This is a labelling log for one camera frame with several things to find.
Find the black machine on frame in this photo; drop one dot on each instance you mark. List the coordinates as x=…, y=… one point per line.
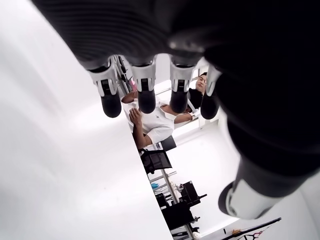
x=180, y=212

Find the seated person in white shirt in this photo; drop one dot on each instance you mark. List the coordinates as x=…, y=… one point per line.
x=157, y=122

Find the person in black clothes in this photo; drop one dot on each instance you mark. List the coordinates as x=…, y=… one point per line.
x=201, y=83

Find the left robot hand black silver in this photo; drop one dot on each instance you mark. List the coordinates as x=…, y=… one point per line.
x=150, y=30

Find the black mesh office chair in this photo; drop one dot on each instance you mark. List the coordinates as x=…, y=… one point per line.
x=157, y=160

